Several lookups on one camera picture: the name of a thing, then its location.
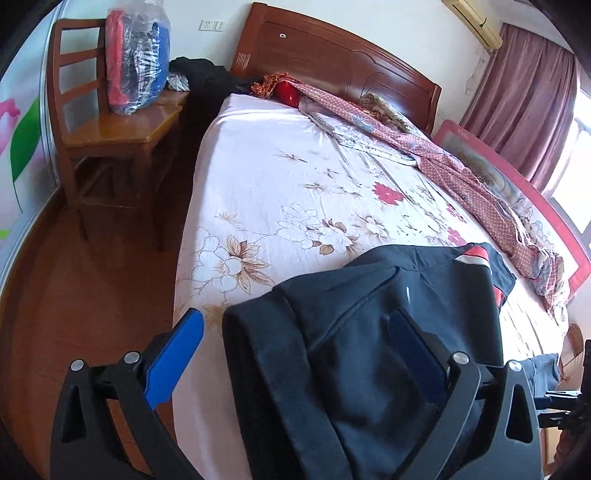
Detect pink bed guard rail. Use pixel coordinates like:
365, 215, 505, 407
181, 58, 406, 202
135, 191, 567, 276
434, 119, 591, 303

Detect orange cloth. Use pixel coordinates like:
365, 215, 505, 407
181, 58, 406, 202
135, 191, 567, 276
250, 72, 291, 99

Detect red checked quilt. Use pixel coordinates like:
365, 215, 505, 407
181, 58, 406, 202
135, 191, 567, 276
284, 76, 570, 317

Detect wall air conditioner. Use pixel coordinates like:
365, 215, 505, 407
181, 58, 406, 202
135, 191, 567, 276
442, 0, 504, 50

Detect red-brown wooden headboard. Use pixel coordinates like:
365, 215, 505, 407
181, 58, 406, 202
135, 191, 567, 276
229, 2, 443, 136

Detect wooden chair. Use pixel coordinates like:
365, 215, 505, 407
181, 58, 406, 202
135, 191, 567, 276
46, 17, 184, 252

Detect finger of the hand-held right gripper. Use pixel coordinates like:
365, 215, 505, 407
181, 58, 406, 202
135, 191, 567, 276
534, 389, 573, 423

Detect bed with floral sheet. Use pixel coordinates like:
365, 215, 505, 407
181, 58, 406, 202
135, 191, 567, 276
172, 90, 571, 480

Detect red pillow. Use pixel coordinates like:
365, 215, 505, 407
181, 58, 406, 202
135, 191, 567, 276
273, 80, 303, 108

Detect mauve curtain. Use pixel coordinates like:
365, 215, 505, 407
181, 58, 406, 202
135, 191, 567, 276
461, 22, 581, 192

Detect dark navy pants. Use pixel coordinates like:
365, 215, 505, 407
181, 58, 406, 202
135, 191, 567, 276
222, 241, 517, 480

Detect flower printed wardrobe door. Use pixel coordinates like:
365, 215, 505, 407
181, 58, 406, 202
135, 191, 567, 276
0, 0, 75, 278

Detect black clothes pile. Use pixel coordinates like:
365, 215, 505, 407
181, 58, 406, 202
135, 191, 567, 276
168, 56, 254, 100

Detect brown patterned pillow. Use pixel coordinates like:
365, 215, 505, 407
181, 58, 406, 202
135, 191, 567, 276
359, 92, 431, 136

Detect clear plastic bag of clothes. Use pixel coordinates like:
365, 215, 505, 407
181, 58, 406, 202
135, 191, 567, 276
105, 0, 172, 116

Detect window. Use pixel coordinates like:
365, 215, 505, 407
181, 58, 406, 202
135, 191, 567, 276
542, 88, 591, 261

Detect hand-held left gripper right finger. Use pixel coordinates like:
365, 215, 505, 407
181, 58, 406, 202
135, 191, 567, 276
389, 308, 546, 480

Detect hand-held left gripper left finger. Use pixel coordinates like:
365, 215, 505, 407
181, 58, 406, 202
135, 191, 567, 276
50, 308, 205, 480

